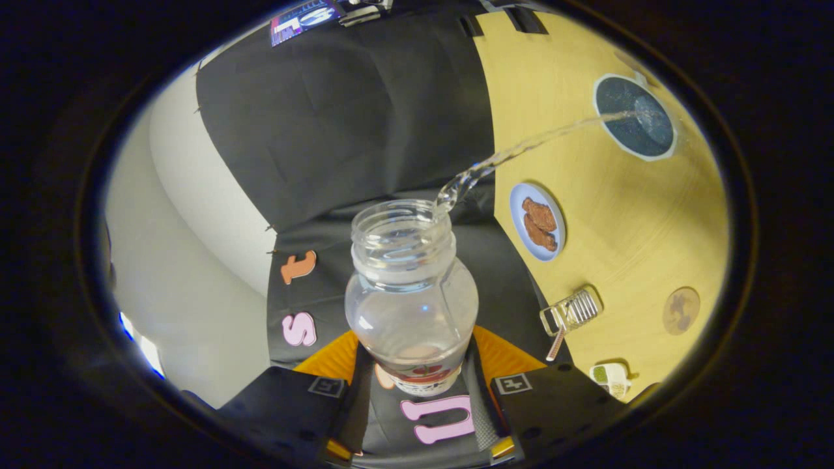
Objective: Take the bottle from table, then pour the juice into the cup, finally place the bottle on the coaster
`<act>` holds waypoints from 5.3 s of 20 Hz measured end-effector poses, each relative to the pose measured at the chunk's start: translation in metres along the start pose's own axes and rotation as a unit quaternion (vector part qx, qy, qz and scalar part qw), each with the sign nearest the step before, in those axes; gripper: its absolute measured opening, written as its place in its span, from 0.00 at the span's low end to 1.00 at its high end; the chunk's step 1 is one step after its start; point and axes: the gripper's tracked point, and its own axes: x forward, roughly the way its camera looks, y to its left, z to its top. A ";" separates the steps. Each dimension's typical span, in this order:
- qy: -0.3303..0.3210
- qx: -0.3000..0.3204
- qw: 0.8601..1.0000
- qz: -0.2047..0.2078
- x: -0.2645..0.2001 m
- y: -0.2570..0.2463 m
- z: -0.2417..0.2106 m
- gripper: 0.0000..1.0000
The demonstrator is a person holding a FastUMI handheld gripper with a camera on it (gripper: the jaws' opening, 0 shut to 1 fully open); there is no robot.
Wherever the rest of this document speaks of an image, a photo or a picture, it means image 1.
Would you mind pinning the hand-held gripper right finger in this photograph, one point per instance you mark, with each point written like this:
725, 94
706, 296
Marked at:
485, 410

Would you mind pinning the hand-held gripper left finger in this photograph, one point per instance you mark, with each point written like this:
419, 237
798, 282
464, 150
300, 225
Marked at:
352, 410

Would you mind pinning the clear plastic juice bottle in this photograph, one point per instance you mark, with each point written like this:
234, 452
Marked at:
410, 312

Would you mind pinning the round brown coaster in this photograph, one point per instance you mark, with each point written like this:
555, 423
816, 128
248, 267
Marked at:
681, 311

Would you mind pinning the pale blue cup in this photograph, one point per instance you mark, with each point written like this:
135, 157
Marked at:
619, 130

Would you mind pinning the small wooden stick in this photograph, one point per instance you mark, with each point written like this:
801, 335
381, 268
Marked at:
556, 344

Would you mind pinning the white divided grain dish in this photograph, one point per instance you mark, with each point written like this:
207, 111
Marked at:
611, 381

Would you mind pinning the brown cookie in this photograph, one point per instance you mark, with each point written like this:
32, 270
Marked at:
539, 213
541, 238

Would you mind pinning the light blue plate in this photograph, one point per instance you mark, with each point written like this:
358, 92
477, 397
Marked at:
517, 208

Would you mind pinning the ceiling light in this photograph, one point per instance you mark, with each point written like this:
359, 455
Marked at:
146, 352

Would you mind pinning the wooden table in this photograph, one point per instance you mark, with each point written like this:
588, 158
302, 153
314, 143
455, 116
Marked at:
619, 215

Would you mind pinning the black table clamp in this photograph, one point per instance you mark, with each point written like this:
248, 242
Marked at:
470, 26
526, 19

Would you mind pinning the wall poster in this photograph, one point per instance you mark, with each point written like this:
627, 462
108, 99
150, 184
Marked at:
303, 19

